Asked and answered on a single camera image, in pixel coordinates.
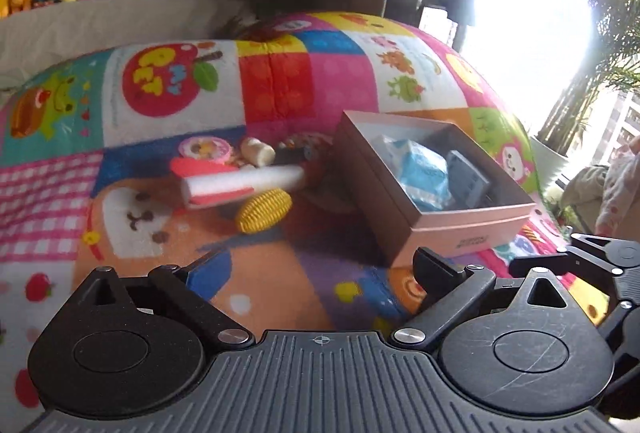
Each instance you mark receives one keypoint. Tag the yellow toy corn cob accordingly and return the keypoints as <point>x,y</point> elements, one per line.
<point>262,210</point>

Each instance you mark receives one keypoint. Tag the pale yellow cheese toy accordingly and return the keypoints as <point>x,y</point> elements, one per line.
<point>256,152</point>

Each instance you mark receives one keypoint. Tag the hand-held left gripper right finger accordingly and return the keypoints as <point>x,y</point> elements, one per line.
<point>435,269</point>

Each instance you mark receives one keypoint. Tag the green palm plant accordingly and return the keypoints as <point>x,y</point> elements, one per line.
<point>615,13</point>

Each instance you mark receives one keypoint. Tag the beige sofa cloth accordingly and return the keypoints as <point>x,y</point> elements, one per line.
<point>100,25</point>

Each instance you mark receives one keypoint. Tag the pink cardboard box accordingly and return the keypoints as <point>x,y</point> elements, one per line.
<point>380,193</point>

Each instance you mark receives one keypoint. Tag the red white toy rocket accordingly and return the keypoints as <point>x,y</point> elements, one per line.
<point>235,185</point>

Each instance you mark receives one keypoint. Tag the brown striped cake toy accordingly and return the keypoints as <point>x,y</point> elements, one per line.
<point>302,147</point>

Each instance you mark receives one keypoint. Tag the white plant pot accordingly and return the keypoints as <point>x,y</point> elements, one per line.
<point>547,163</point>

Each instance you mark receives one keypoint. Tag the pink patterned cloth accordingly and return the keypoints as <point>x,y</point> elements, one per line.
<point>620,188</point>

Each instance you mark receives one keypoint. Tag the blue white toy carton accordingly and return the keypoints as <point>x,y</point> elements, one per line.
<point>425,173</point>

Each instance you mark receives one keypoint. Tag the colourful printed blanket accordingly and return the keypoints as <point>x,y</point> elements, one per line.
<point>340,73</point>

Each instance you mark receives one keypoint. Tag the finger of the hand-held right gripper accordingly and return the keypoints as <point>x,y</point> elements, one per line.
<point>540,265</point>
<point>627,333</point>

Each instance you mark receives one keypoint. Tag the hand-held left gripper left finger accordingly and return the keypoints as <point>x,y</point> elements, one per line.
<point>207,269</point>

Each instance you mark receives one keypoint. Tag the grey ribbed toy block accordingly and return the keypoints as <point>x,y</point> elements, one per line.
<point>467,180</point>

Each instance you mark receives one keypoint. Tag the pink round toy cup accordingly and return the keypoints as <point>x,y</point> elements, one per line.
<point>205,149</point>

